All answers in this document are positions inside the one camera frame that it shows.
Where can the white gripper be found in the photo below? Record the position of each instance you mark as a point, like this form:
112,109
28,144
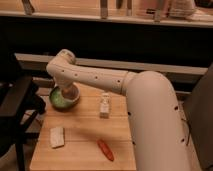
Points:
68,89

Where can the white ceramic cup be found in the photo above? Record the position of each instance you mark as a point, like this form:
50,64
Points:
73,95

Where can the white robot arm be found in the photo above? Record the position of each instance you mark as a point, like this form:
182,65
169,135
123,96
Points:
153,111

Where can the green ceramic bowl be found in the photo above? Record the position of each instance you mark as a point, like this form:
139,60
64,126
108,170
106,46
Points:
58,101

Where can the small white bottle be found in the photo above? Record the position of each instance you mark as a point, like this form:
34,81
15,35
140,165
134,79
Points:
105,105

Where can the black chair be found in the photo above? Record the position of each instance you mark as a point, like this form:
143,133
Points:
19,106

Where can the white sponge block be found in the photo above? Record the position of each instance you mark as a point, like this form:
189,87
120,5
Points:
57,137

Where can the dark grey chair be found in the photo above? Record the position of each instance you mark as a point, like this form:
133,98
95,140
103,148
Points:
198,108

